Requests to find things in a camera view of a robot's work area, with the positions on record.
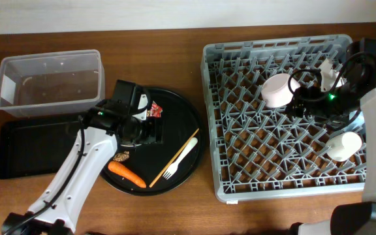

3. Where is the red snack wrapper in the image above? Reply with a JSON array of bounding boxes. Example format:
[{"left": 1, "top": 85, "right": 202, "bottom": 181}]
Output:
[{"left": 147, "top": 101, "right": 163, "bottom": 118}]

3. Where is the white plastic fork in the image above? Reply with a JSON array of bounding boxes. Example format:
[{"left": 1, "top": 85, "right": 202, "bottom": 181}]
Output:
[{"left": 163, "top": 137, "right": 198, "bottom": 180}]

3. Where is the cream white cup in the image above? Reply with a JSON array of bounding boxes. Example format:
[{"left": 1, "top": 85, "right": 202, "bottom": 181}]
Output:
[{"left": 326, "top": 132, "right": 362, "bottom": 162}]

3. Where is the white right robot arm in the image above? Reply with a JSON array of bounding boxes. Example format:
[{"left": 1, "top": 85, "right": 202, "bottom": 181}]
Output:
[{"left": 286, "top": 39, "right": 376, "bottom": 234}]

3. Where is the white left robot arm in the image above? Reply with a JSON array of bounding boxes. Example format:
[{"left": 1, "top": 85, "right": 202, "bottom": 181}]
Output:
[{"left": 1, "top": 80, "right": 161, "bottom": 234}]

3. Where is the grey dishwasher rack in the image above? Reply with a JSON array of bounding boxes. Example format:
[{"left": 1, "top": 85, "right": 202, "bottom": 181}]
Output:
[{"left": 200, "top": 34, "right": 366, "bottom": 203}]

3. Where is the round black tray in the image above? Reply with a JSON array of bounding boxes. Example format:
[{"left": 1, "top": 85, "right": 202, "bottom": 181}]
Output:
[{"left": 101, "top": 87, "right": 206, "bottom": 196}]

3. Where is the wooden chopstick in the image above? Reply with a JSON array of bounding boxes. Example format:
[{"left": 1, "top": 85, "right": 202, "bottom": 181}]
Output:
[{"left": 149, "top": 128, "right": 199, "bottom": 188}]

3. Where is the brown walnut shell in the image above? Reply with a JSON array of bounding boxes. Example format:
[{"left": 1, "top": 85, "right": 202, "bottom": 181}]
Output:
[{"left": 112, "top": 151, "right": 130, "bottom": 163}]

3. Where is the orange carrot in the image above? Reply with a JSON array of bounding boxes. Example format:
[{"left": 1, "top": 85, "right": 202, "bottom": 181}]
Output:
[{"left": 108, "top": 161, "right": 146, "bottom": 188}]

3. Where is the clear plastic bin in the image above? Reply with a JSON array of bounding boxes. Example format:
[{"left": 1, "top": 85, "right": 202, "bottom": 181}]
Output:
[{"left": 0, "top": 50, "right": 105, "bottom": 118}]

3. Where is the black rectangular tray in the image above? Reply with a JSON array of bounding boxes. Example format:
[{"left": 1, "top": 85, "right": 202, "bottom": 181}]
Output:
[{"left": 0, "top": 114, "right": 80, "bottom": 180}]

